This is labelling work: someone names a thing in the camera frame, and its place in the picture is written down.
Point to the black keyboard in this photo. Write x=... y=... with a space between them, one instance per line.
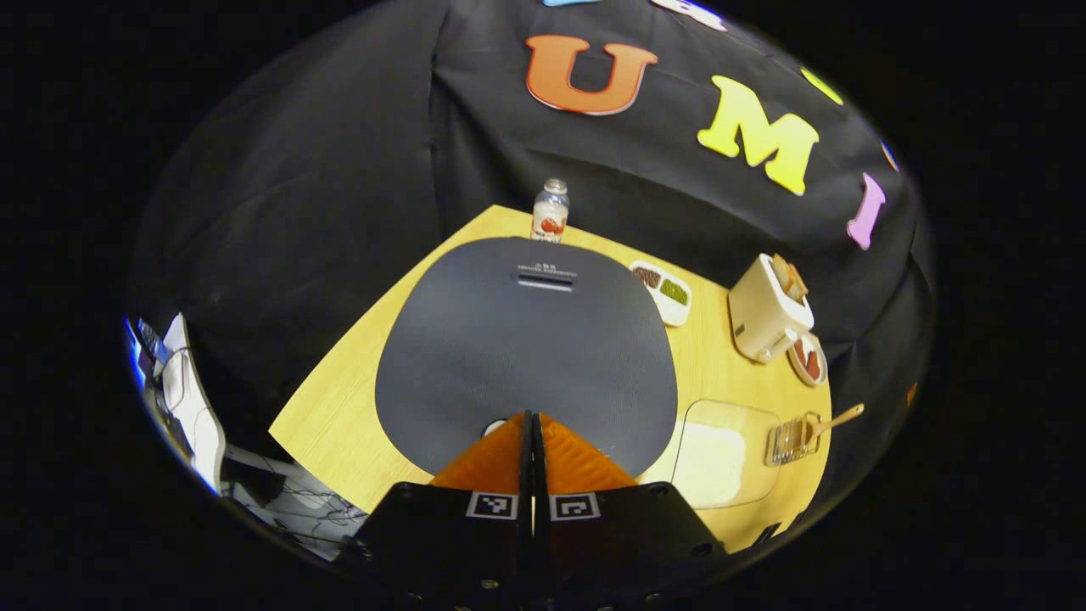
x=153 y=342

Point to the small plate with red food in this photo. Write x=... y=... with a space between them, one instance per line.
x=808 y=361

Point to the black backdrop cloth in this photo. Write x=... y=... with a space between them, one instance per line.
x=339 y=170

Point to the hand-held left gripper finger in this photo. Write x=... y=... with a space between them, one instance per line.
x=540 y=509
x=526 y=509

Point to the dark grey rice cooker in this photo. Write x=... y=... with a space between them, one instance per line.
x=526 y=339

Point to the white toaster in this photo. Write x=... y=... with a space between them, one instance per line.
x=759 y=318

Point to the white divided bean dish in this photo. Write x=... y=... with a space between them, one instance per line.
x=670 y=297

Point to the clear chopstick holder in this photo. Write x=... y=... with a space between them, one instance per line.
x=789 y=441

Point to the clear container of rice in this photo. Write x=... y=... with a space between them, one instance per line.
x=721 y=462

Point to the small clear red-label bottle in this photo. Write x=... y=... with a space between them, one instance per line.
x=550 y=216

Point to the white side table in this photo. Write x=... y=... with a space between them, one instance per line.
x=199 y=416

